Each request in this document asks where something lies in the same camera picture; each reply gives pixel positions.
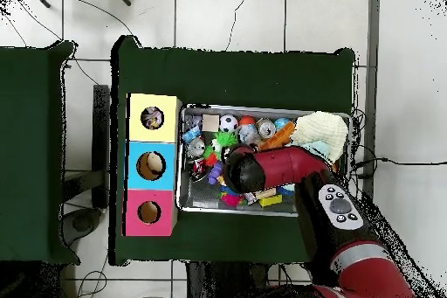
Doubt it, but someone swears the green furry monster toy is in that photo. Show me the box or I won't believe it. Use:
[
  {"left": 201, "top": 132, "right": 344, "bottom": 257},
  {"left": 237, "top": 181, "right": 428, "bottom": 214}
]
[{"left": 202, "top": 130, "right": 239, "bottom": 159}]

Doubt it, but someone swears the confetti print cloth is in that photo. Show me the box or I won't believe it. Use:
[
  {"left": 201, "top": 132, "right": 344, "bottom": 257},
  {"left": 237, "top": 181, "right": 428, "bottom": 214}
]
[{"left": 140, "top": 106, "right": 164, "bottom": 130}]

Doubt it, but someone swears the cream knitted cloth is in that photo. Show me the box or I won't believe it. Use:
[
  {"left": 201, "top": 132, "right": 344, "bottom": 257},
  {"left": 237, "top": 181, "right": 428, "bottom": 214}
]
[{"left": 291, "top": 110, "right": 349, "bottom": 163}]

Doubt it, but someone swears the silver mesh bin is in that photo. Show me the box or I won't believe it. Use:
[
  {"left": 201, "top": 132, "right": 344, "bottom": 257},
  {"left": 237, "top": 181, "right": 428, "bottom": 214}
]
[{"left": 175, "top": 103, "right": 352, "bottom": 220}]

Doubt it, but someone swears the wooden box with three holes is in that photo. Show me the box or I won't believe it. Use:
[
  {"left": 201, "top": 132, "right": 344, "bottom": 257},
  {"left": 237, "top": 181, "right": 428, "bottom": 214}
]
[{"left": 123, "top": 93, "right": 182, "bottom": 238}]

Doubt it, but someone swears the black and white soccer ball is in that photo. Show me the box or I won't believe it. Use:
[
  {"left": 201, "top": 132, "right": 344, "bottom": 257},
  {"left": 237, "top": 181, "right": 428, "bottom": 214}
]
[{"left": 218, "top": 114, "right": 239, "bottom": 134}]

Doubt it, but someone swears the plain wooden cube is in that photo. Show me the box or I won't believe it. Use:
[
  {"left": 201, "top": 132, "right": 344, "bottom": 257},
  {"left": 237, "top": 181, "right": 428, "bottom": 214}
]
[{"left": 202, "top": 113, "right": 220, "bottom": 132}]

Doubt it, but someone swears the crushed red soda can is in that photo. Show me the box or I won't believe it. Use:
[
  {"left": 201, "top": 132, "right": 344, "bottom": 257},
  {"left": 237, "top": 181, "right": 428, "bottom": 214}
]
[{"left": 189, "top": 157, "right": 210, "bottom": 182}]

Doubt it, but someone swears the crushed clear plastic bottle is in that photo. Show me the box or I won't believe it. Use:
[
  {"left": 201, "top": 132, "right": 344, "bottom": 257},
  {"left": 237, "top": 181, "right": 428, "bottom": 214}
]
[{"left": 182, "top": 114, "right": 203, "bottom": 143}]

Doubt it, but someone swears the silver soda can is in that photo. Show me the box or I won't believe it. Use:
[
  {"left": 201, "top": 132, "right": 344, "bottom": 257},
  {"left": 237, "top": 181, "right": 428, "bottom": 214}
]
[{"left": 256, "top": 118, "right": 277, "bottom": 138}]

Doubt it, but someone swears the orange plastic block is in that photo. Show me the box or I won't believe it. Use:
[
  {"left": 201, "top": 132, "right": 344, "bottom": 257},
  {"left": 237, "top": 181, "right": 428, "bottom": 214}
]
[{"left": 259, "top": 121, "right": 296, "bottom": 152}]

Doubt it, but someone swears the blue globe ball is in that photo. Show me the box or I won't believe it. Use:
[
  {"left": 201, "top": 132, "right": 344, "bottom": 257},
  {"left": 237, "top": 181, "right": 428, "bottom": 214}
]
[{"left": 273, "top": 116, "right": 292, "bottom": 131}]

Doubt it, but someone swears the dark green side table cloth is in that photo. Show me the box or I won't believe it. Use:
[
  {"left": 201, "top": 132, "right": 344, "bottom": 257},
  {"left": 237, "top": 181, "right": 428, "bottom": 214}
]
[{"left": 0, "top": 40, "right": 80, "bottom": 265}]

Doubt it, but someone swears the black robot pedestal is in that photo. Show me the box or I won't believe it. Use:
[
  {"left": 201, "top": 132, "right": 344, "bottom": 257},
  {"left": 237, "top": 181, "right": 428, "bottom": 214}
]
[{"left": 186, "top": 260, "right": 270, "bottom": 298}]

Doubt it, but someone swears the black power cable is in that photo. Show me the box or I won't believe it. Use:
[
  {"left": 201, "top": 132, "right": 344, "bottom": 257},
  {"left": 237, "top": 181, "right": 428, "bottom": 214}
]
[{"left": 350, "top": 156, "right": 447, "bottom": 177}]

